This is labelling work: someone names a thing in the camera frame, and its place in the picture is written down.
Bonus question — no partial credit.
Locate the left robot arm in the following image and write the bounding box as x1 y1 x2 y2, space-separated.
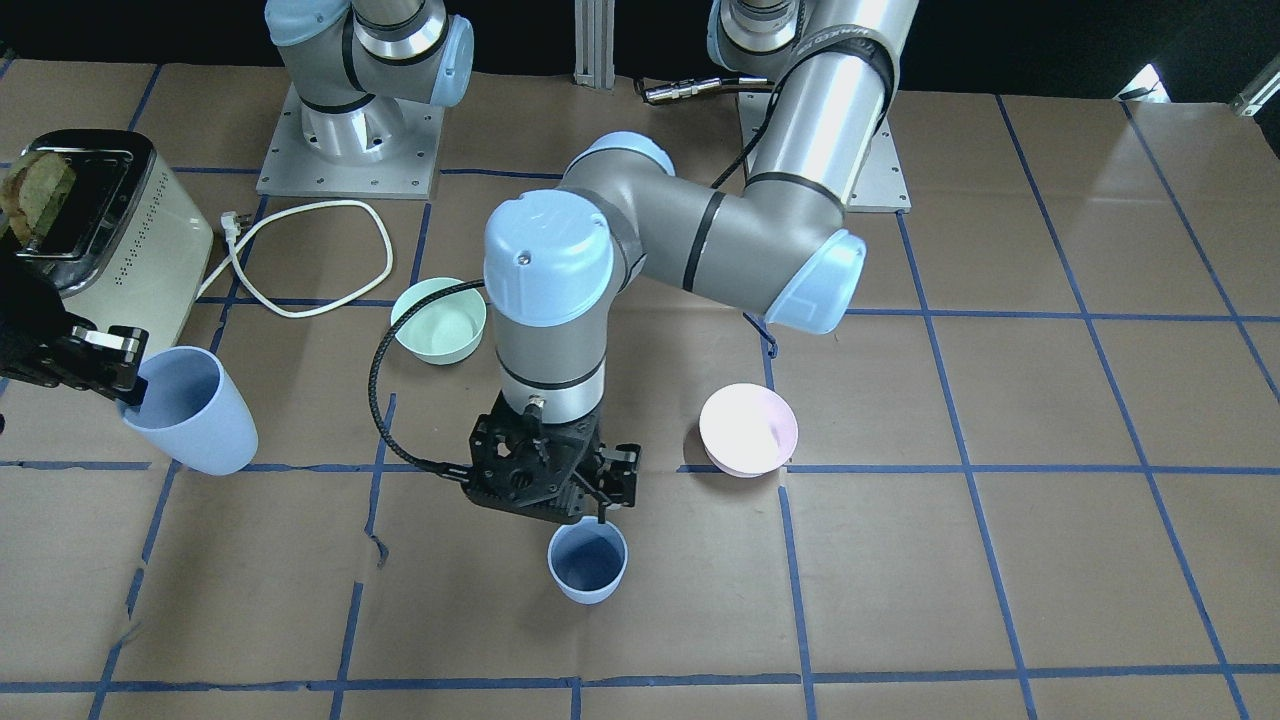
460 1 916 524

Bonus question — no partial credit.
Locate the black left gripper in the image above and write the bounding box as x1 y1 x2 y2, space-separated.
462 396 641 525

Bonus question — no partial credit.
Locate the mint green bowl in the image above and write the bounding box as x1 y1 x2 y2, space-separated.
396 290 488 365

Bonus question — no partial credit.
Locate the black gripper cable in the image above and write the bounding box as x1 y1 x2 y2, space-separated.
369 281 492 477

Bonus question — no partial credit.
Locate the cream toaster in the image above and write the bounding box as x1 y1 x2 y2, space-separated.
17 129 214 357

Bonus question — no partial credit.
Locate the toast slice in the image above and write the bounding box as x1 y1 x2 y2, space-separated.
1 150 76 246

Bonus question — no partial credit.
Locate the aluminium frame post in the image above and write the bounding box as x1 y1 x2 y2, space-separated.
572 0 616 91

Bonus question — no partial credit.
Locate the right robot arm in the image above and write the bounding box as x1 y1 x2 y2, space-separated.
3 1 474 402

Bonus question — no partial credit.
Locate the pink bowl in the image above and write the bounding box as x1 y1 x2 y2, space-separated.
698 383 799 478

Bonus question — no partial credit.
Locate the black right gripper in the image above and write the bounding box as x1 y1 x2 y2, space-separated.
1 255 148 406

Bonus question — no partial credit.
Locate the blue plastic cup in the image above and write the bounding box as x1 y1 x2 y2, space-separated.
116 346 259 477
547 518 630 605

